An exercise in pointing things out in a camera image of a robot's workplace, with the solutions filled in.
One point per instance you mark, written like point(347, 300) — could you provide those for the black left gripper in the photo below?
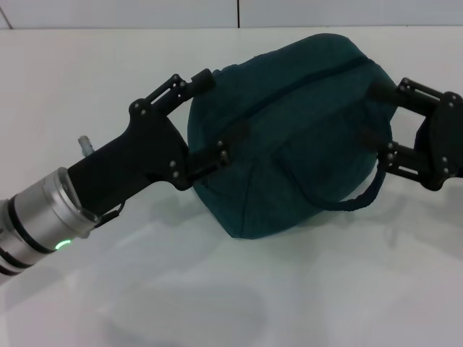
point(144, 152)

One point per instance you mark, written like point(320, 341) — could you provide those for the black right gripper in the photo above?
point(446, 141)

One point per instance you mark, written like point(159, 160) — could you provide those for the dark blue insulated lunch bag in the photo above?
point(289, 144)

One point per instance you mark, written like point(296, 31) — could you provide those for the silver cylindrical plug stub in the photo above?
point(87, 145)

